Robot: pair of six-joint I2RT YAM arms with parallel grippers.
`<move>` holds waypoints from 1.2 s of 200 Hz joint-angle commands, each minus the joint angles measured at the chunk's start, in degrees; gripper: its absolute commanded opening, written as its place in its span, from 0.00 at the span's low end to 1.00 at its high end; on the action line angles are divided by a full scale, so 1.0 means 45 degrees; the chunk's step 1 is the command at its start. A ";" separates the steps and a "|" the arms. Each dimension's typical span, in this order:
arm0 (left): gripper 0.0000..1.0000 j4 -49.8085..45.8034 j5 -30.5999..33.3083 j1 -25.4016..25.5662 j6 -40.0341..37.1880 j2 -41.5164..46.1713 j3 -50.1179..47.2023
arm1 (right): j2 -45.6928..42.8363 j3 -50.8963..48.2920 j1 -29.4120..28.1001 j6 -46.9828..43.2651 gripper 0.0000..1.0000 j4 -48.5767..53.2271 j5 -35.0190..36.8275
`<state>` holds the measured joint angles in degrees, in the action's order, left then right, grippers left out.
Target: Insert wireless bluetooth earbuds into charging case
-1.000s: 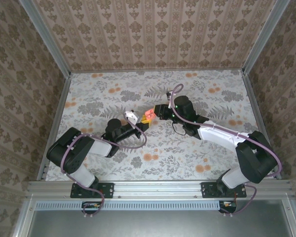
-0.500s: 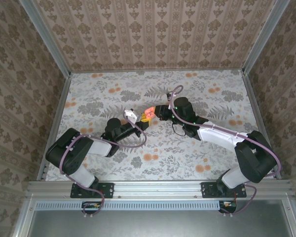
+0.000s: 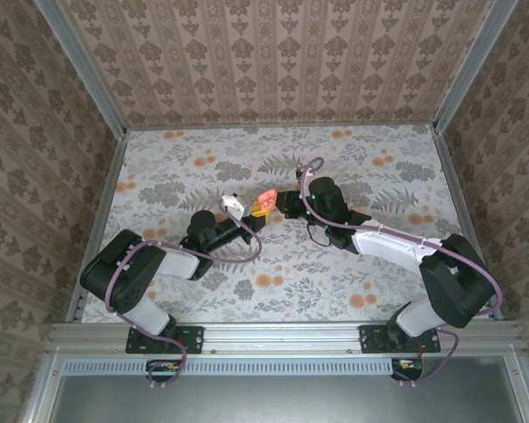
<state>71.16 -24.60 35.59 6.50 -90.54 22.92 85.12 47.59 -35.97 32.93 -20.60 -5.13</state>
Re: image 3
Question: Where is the coral earbud charging case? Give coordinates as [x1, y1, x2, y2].
[256, 188, 279, 212]

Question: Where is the floral printed table covering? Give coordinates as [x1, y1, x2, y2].
[81, 125, 490, 325]

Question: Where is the wide aluminium extrusion beam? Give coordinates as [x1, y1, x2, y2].
[48, 321, 525, 353]

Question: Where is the grey metal sheet panel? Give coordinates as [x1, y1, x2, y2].
[21, 352, 529, 423]

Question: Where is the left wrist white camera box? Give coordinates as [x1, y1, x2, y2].
[219, 192, 249, 218]

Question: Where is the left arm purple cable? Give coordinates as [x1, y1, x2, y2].
[105, 206, 262, 390]

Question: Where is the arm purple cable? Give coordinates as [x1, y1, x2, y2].
[105, 206, 262, 390]
[297, 157, 504, 389]

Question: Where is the thin black cable loop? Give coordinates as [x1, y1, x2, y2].
[305, 219, 332, 248]

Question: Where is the thin aluminium table edge rail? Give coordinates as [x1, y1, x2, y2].
[125, 124, 437, 132]

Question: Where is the black cable connector box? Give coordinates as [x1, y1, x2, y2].
[145, 359, 183, 383]
[391, 357, 424, 382]

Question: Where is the grey slotted cable duct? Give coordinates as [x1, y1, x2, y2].
[63, 357, 398, 376]

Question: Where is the aluminium frame post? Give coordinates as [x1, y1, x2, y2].
[34, 0, 129, 138]
[432, 0, 520, 133]

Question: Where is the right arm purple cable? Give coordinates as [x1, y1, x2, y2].
[297, 157, 504, 389]

